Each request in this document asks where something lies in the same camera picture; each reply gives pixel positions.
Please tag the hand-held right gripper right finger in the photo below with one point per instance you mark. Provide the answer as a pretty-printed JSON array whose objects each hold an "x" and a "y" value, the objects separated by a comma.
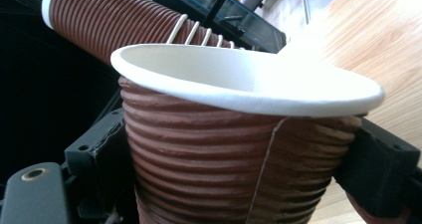
[{"x": 375, "y": 171}]

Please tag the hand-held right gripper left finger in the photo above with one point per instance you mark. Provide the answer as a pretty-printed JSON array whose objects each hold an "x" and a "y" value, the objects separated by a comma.
[{"x": 99, "y": 157}]

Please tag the single ribbed brown paper cup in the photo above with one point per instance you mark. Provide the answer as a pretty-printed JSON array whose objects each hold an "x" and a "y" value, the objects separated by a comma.
[{"x": 232, "y": 151}]

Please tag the stack of brown paper cups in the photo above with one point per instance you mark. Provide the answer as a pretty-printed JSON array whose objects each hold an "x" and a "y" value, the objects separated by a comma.
[{"x": 109, "y": 18}]

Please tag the dark glass furniture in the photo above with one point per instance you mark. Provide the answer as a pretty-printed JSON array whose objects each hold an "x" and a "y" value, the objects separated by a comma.
[{"x": 245, "y": 21}]

